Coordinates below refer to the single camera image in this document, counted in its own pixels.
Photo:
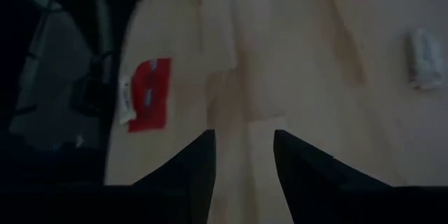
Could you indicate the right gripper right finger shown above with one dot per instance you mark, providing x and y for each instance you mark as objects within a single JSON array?
[{"x": 315, "y": 189}]

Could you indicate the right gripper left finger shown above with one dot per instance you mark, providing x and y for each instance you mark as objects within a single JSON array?
[{"x": 189, "y": 189}]

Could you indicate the red Skittles candy pack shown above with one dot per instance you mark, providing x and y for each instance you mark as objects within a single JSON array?
[{"x": 150, "y": 94}]

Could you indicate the white Whoppers candy pack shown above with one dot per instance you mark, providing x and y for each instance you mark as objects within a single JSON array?
[{"x": 425, "y": 59}]

